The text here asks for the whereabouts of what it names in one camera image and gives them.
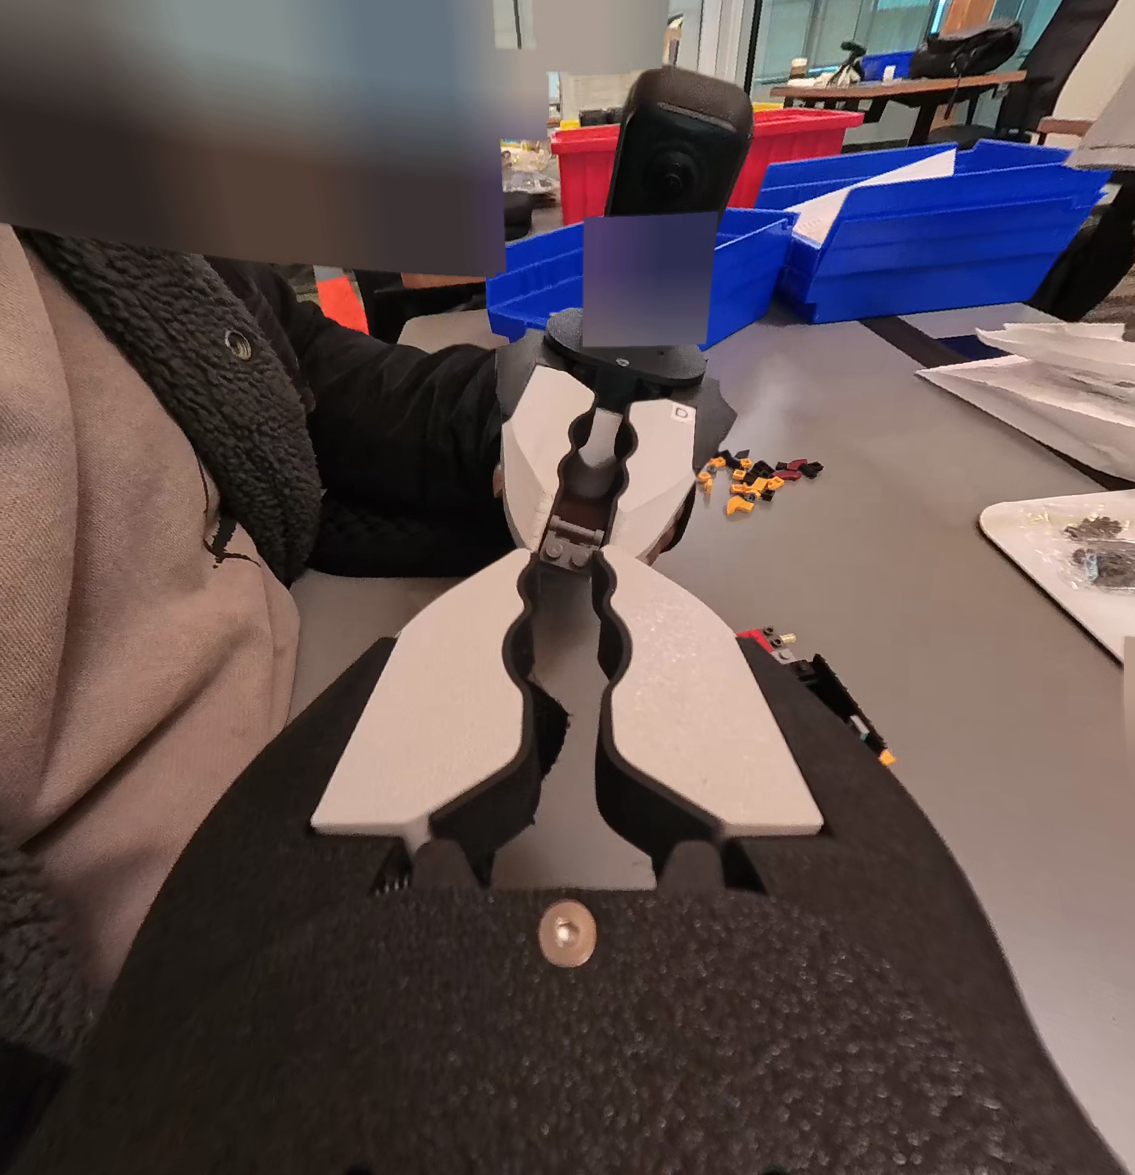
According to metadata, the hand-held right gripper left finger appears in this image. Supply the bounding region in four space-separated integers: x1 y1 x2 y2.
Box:
308 548 573 873

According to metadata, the white card sheet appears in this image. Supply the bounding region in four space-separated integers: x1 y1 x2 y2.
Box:
792 187 880 251
843 149 957 195

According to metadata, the wooden table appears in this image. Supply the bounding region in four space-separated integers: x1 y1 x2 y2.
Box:
772 71 1030 148

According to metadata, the black office chair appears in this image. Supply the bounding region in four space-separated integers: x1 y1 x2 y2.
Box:
953 0 1134 149

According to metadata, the grey angled panel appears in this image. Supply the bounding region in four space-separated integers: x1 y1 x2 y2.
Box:
1064 55 1135 175

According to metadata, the black and grey brick model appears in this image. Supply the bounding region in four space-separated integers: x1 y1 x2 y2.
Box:
735 623 896 767

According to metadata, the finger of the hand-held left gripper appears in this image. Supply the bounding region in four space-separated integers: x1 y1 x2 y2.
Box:
499 365 595 553
607 394 704 563

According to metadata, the pile of small bricks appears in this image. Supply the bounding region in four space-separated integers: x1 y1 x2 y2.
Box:
696 448 825 521

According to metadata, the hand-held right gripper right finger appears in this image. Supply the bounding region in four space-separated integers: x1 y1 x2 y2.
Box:
591 548 826 873

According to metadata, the plastic bag of dark parts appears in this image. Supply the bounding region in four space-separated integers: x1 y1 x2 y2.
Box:
979 490 1135 658

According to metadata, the grey desk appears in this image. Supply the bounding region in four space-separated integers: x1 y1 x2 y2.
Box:
287 298 1135 1057

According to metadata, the blue plastic bin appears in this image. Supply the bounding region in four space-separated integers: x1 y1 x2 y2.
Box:
487 209 796 349
777 138 1112 324
756 143 960 220

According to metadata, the black bag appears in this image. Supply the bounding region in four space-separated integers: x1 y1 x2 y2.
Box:
910 20 1025 79

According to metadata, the orange cloth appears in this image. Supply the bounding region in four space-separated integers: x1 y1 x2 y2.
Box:
315 265 365 333

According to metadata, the red plastic bin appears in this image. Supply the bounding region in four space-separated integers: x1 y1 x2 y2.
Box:
552 107 865 222

